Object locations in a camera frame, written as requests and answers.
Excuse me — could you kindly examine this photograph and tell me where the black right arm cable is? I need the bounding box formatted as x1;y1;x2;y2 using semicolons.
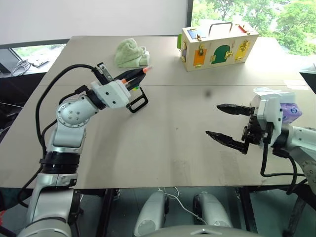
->
260;123;309;196

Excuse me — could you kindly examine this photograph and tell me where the black window frame post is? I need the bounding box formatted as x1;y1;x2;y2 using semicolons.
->
186;0;194;38

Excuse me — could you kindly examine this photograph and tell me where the white cable bundle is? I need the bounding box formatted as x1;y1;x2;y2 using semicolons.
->
10;59;32;78

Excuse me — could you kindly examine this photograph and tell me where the silver rounded robot leg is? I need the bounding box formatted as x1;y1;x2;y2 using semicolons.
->
133;191;170;237
192;191;233;228

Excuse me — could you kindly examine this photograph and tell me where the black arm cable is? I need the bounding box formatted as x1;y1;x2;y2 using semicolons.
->
260;123;309;196
17;64;100;208

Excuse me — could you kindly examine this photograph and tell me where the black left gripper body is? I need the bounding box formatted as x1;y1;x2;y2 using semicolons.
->
93;62;115;85

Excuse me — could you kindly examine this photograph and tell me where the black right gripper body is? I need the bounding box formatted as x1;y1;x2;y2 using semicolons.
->
240;113;274;146

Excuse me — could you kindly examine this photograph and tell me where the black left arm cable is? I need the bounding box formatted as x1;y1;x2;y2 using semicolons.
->
17;64;100;208

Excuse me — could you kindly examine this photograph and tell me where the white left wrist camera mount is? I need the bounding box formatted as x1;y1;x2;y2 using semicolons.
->
90;80;131;110

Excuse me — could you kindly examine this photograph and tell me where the black pen with orange tip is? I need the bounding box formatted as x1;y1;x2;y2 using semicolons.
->
121;66;154;84

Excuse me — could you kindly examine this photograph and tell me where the purple tissue pack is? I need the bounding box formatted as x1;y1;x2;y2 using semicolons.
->
252;86;303;125

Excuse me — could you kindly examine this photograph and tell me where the black table leg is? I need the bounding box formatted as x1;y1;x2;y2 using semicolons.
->
95;189;121;237
235;186;258;233

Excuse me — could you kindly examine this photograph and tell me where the wooden lock box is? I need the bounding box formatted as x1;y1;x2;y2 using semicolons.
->
177;22;260;73

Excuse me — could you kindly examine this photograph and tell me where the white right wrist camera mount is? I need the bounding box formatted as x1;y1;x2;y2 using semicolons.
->
256;95;284;149

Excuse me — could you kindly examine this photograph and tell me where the thin white cable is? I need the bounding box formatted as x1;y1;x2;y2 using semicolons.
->
158;187;206;224

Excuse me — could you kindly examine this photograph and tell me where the black pen holder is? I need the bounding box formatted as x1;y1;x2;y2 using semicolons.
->
126;86;149;114

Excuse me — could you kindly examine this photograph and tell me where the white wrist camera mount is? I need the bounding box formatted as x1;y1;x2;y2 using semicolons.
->
90;80;131;110
256;95;284;149

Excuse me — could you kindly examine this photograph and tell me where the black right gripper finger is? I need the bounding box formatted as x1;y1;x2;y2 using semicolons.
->
216;103;257;116
205;130;249;156

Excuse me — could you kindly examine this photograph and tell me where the green folded towel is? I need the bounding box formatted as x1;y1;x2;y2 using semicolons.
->
114;38;152;69

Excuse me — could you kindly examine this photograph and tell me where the silver robot torso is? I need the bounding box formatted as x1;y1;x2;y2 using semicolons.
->
145;223;258;237

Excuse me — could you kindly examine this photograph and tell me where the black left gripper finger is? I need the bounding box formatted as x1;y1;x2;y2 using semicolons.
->
126;73;147;88
114;68;146;82

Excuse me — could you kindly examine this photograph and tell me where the white flat device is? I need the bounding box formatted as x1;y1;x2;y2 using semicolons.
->
30;57;50;68

